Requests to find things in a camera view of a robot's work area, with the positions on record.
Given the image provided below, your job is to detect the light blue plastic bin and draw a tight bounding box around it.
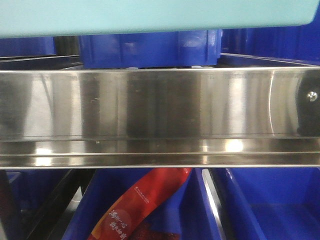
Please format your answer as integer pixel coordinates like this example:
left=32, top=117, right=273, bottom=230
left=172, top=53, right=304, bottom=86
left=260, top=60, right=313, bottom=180
left=0, top=0, right=319, bottom=38

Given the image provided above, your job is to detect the dark blue bin behind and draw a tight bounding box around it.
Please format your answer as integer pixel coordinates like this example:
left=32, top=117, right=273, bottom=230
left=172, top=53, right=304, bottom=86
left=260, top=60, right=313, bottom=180
left=79, top=29, right=222, bottom=69

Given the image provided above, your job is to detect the dark blue bin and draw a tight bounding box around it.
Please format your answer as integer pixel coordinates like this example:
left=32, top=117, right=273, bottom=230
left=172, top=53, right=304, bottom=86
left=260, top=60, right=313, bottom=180
left=211, top=167, right=320, bottom=240
left=79, top=29, right=222, bottom=69
left=222, top=23, right=320, bottom=63
left=62, top=168, right=222, bottom=240
left=0, top=36, right=56, bottom=57

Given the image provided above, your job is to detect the dark blue bin lower centre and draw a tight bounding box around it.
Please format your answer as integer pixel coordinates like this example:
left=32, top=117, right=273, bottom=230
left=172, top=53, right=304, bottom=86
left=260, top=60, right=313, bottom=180
left=62, top=168, right=222, bottom=240

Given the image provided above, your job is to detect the dark blue bin lower right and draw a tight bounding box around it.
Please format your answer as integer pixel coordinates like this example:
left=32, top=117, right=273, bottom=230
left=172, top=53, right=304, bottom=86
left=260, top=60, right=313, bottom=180
left=211, top=167, right=320, bottom=240

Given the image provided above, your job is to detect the dark blue bin upper left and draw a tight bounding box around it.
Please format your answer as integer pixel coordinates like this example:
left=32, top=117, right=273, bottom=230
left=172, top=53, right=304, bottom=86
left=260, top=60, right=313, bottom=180
left=0, top=36, right=56, bottom=57

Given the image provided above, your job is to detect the dark blue bin upper right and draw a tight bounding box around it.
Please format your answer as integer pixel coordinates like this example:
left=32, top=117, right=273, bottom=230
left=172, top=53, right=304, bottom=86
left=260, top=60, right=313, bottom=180
left=222, top=23, right=320, bottom=63

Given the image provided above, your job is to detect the red snack package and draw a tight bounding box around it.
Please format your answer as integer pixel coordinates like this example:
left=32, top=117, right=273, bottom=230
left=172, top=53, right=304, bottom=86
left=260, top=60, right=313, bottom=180
left=88, top=167, right=192, bottom=240

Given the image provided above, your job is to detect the stainless steel shelf rail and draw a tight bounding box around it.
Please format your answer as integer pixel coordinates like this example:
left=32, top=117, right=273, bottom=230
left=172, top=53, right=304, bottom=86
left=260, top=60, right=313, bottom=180
left=0, top=66, right=320, bottom=169

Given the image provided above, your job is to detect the black shelf frame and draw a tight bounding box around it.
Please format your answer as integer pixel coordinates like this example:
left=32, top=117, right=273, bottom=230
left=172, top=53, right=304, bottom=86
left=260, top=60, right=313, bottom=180
left=0, top=169, right=94, bottom=240

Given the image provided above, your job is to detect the silver rail screw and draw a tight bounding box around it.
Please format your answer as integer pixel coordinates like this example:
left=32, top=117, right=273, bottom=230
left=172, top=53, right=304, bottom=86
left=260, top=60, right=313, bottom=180
left=306, top=91, right=318, bottom=102

